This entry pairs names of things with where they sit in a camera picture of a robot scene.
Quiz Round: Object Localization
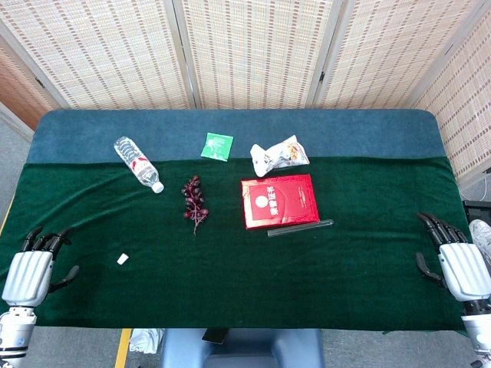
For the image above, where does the dark green velvet cloth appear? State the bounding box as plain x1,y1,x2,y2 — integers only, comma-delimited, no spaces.
0,156,484,333

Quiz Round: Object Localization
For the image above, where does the white crumpled plastic bag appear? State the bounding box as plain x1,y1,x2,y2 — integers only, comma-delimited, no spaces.
129,328,164,354

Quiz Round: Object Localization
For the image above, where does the transparent glass test tube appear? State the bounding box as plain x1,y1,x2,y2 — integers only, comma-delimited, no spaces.
267,218,334,238

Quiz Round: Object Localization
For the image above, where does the clear plastic water bottle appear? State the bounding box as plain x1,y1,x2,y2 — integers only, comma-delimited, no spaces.
113,136,165,194

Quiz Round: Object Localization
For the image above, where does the dark red grape bunch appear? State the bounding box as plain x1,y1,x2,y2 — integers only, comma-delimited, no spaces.
181,175,210,237

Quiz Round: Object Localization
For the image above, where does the blue table cover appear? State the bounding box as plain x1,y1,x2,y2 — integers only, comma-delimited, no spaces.
26,109,450,166

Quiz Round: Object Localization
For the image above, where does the green paper packet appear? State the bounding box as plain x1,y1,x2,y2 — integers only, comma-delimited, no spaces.
199,132,234,162

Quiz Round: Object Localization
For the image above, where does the white crumpled snack bag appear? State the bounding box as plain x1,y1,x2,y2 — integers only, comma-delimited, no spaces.
249,134,311,178

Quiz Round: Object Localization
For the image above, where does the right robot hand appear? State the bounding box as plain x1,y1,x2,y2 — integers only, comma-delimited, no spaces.
415,212,491,304

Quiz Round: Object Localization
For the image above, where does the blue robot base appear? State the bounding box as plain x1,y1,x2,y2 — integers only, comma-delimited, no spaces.
160,328,325,368

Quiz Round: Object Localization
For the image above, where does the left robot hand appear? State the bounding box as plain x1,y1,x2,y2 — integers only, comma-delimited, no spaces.
1,225,81,307

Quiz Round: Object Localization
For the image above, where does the black box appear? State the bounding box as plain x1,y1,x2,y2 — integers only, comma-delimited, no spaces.
462,199,491,231

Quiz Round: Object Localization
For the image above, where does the white sneaker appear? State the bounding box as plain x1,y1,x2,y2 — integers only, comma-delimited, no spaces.
468,219,491,266

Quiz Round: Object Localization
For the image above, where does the red certificate book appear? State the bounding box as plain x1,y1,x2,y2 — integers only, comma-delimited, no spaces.
240,173,321,230

